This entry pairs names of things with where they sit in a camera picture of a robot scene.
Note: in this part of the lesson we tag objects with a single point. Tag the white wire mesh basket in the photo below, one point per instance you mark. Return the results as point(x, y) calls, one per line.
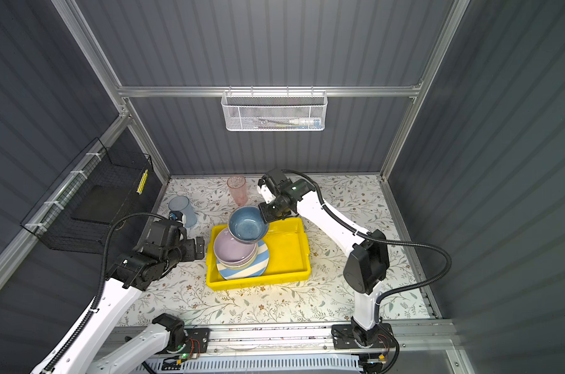
point(241, 108)

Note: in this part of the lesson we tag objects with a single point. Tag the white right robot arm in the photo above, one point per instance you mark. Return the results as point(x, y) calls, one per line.
point(367, 259)

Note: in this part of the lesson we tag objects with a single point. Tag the white vented cable duct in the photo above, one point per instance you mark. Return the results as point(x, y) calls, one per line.
point(261, 363)

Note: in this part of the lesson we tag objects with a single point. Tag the pink ceramic bowl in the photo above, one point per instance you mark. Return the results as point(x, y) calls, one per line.
point(232, 253)

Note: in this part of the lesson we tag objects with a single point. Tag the pen in white basket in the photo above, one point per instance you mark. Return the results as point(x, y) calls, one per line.
point(300, 123)

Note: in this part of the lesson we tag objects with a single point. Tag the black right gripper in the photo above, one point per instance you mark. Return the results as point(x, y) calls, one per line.
point(267, 217)

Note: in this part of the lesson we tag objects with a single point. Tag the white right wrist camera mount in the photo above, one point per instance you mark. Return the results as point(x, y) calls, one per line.
point(265, 192)

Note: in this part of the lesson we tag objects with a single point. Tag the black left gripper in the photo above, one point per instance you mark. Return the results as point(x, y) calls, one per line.
point(191, 253)

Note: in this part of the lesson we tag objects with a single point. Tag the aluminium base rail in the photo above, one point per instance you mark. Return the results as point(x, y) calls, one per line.
point(319, 338)

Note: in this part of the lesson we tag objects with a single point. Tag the black wire wall basket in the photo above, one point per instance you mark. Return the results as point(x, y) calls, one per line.
point(110, 184)

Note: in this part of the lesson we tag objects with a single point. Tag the pink plastic cup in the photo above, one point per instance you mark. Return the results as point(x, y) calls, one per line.
point(237, 185)

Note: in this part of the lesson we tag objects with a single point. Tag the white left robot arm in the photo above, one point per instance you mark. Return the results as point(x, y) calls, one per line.
point(121, 285)

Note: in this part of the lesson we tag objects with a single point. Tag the blue glazed ceramic bowl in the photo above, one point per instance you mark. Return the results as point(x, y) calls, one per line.
point(247, 225)

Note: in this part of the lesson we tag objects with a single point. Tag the blue plastic cup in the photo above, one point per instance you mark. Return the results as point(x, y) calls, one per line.
point(180, 209)

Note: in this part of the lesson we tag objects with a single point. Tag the yellow plastic bin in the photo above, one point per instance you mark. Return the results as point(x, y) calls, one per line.
point(289, 258)

